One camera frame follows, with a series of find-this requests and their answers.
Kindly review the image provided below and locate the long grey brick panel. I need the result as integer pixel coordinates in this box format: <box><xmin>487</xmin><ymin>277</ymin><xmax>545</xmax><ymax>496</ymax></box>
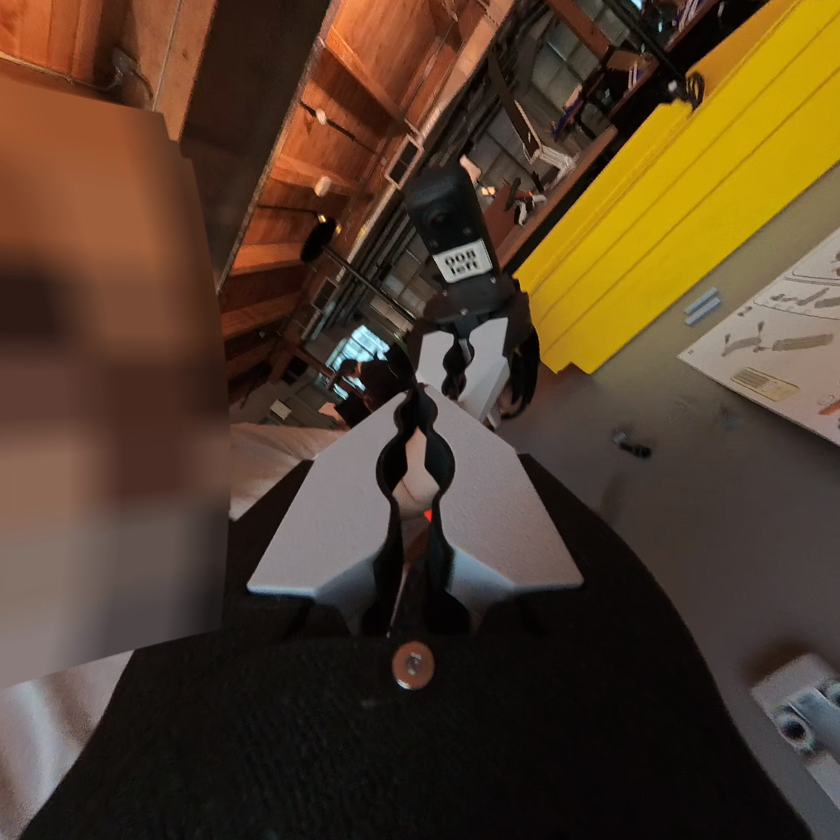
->
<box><xmin>750</xmin><ymin>653</ymin><xmax>840</xmax><ymax>818</ymax></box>

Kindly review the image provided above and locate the black round lamp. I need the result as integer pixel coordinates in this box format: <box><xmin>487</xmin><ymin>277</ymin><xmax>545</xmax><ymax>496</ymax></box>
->
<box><xmin>300</xmin><ymin>218</ymin><xmax>342</xmax><ymax>265</ymax></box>

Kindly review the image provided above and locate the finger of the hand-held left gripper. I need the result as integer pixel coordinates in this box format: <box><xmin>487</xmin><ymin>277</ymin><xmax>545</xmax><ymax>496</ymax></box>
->
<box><xmin>458</xmin><ymin>318</ymin><xmax>514</xmax><ymax>427</ymax></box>
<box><xmin>415</xmin><ymin>328</ymin><xmax>463</xmax><ymax>401</ymax></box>

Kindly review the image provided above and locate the large yellow bin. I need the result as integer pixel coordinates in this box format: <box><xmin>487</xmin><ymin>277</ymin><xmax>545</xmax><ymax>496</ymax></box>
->
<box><xmin>512</xmin><ymin>0</ymin><xmax>840</xmax><ymax>376</ymax></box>

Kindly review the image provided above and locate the open instruction booklet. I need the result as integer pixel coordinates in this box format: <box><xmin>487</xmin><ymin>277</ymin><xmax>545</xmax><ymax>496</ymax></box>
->
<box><xmin>678</xmin><ymin>226</ymin><xmax>840</xmax><ymax>448</ymax></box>

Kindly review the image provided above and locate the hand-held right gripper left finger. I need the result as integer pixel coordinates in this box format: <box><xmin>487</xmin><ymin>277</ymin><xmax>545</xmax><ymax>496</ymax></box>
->
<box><xmin>248</xmin><ymin>386</ymin><xmax>422</xmax><ymax>636</ymax></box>

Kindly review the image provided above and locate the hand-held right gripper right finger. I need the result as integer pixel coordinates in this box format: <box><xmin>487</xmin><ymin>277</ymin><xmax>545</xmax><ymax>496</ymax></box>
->
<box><xmin>420</xmin><ymin>386</ymin><xmax>585</xmax><ymax>636</ymax></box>

